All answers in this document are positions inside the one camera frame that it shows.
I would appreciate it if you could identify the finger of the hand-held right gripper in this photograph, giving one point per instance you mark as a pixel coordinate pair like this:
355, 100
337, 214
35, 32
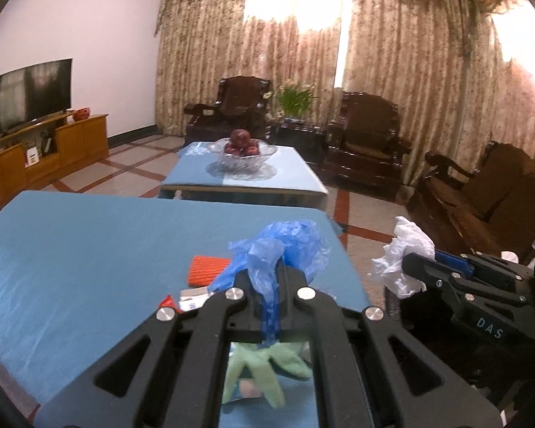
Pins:
432, 274
454, 262

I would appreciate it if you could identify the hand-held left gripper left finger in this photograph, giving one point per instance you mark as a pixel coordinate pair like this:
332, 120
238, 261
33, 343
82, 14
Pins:
243, 303

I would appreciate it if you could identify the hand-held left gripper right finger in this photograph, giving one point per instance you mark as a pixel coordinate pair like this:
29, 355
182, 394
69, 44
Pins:
290, 298

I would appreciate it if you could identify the white tissue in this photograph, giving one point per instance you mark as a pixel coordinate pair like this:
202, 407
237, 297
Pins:
405, 245

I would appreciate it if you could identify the blue plastic bag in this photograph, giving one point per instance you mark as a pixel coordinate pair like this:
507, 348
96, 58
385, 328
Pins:
290, 240

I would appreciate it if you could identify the green rubber glove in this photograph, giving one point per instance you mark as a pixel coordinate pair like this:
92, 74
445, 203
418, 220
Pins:
258, 365

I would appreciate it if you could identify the small red wrapper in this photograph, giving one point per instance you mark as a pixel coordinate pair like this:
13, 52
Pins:
167, 302

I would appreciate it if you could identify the orange ribbed cloth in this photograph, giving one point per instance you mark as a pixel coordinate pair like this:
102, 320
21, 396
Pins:
205, 269

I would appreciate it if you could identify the white packet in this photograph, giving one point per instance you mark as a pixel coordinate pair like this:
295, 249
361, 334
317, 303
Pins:
191, 298

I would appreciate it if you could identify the dark wooden sofa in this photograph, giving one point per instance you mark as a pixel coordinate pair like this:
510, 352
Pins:
495, 178

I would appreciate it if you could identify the glass fruit bowl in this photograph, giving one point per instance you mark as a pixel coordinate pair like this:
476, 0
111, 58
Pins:
240, 165

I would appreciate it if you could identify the coffee table with blue cover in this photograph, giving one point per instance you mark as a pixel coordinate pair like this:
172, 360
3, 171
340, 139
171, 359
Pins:
191, 174

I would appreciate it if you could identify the red apple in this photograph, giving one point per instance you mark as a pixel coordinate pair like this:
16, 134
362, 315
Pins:
251, 148
230, 148
240, 136

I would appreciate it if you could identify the blue table cover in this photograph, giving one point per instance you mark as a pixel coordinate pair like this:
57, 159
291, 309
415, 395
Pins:
93, 254

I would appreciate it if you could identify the dark wooden side table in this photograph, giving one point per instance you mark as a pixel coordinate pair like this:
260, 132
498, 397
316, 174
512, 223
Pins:
294, 138

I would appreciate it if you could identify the dark wooden armchair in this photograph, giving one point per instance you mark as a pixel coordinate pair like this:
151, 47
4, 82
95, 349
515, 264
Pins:
365, 120
240, 98

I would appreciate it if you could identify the green potted plant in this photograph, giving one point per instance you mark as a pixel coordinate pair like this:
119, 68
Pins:
294, 100

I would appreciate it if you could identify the beige patterned curtain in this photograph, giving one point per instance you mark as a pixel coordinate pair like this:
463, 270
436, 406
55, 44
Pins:
405, 44
214, 44

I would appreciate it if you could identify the wooden television cabinet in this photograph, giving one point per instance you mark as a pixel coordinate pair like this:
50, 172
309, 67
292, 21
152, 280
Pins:
80, 142

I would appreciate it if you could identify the red decorative pot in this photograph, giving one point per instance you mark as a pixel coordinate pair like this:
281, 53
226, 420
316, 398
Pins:
82, 114

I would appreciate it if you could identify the white card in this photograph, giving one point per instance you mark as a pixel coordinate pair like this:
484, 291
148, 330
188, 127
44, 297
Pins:
32, 156

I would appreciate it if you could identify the flat screen television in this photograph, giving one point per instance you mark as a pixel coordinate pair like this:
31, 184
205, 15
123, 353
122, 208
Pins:
31, 93

